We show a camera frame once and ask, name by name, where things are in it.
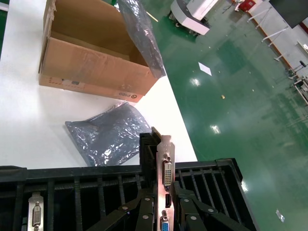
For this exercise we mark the white machine cart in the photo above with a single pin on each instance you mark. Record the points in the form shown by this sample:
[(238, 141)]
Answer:
[(192, 16)]

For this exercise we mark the white tube frame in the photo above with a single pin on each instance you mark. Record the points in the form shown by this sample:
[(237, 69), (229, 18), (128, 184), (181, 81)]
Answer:
[(265, 38)]

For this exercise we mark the black slotted plastic container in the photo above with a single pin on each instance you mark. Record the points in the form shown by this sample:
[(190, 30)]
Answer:
[(72, 172)]

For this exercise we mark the dark board panel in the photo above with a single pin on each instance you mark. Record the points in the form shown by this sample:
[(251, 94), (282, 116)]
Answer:
[(291, 12)]

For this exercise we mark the dark antistatic bag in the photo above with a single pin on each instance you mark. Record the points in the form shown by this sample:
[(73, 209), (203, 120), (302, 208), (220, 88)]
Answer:
[(144, 36)]

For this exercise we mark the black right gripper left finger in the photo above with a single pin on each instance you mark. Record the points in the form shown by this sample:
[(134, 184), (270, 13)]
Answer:
[(134, 216)]

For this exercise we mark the crinkled grey antistatic bag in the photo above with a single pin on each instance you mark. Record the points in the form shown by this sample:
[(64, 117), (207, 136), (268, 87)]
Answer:
[(108, 139)]

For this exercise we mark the crumpled silver scrap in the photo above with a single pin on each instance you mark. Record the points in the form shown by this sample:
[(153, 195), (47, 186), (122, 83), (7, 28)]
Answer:
[(280, 215)]

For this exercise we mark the metal equipment rack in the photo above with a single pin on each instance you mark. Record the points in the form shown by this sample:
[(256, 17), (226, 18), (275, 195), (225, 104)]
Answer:
[(300, 81)]

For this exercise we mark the graphics card with silver bracket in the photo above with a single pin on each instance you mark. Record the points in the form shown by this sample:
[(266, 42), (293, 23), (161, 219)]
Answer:
[(166, 154), (36, 204)]

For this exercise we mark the red cabinet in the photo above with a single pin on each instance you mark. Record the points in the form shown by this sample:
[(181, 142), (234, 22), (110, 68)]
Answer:
[(246, 4)]

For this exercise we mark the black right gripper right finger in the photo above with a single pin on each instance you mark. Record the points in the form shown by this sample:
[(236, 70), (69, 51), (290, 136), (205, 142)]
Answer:
[(192, 211)]

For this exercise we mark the brown cardboard box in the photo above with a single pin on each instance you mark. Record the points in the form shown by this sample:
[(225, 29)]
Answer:
[(96, 65)]

